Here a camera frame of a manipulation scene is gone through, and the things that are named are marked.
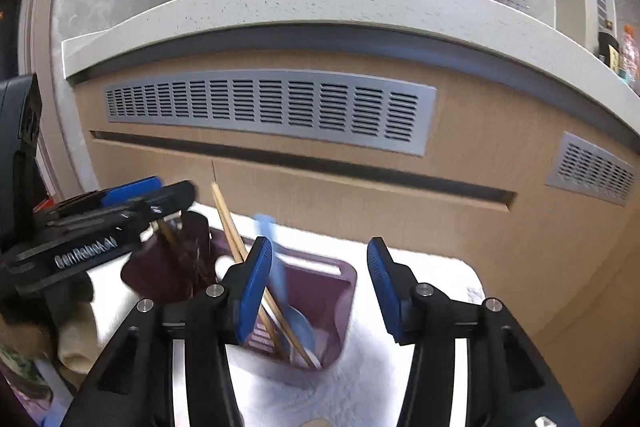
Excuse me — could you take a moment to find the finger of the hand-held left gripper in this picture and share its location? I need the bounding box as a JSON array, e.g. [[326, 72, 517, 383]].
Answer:
[[125, 180, 197, 229], [100, 176, 163, 210]]

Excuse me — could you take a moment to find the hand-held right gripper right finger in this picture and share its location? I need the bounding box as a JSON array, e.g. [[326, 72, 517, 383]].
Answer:
[[366, 236, 583, 427]]

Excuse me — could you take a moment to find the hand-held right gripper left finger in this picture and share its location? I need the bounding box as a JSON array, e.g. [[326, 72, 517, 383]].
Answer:
[[60, 236, 275, 427]]

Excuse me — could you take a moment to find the blue-grey plastic spoon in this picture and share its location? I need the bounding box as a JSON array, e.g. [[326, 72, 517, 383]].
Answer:
[[252, 213, 317, 358]]

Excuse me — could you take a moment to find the brown wooden spoon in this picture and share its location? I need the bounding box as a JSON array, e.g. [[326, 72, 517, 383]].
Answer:
[[156, 218, 179, 254]]

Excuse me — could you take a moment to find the purple plastic utensil holder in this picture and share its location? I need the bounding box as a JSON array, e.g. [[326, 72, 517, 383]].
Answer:
[[120, 212, 359, 371]]

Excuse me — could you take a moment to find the wooden chopstick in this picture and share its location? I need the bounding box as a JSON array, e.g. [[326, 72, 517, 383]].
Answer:
[[222, 217, 293, 360], [210, 182, 321, 370]]

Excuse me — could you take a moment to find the dark shiny spoon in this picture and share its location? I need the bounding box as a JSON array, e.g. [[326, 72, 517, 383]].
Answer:
[[177, 211, 213, 293]]

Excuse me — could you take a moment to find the beige cloth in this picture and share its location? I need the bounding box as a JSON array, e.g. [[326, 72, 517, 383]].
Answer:
[[56, 301, 97, 376]]

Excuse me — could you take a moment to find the white textured towel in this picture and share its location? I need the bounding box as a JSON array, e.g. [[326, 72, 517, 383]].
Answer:
[[50, 202, 488, 427]]

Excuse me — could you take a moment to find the wooden cabinet front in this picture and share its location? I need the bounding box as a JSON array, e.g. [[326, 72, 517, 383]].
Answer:
[[72, 52, 640, 427]]

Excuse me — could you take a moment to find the colourful cloth pile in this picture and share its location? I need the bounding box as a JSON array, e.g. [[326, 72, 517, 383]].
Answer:
[[0, 332, 56, 414]]

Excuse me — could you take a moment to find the large grey vent grille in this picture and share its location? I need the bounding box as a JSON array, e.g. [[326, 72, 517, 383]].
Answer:
[[104, 69, 437, 157]]

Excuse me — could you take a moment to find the white speckled countertop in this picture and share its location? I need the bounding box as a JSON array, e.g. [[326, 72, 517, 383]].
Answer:
[[61, 0, 640, 108]]

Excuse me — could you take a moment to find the small grey vent grille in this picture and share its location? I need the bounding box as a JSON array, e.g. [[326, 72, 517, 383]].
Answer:
[[545, 131, 636, 207]]

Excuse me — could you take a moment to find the dark sauce bottle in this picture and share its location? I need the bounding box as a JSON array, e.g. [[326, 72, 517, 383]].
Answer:
[[597, 21, 621, 68]]

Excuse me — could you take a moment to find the clear bottle orange cap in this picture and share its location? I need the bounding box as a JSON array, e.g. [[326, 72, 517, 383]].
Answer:
[[619, 24, 639, 78]]

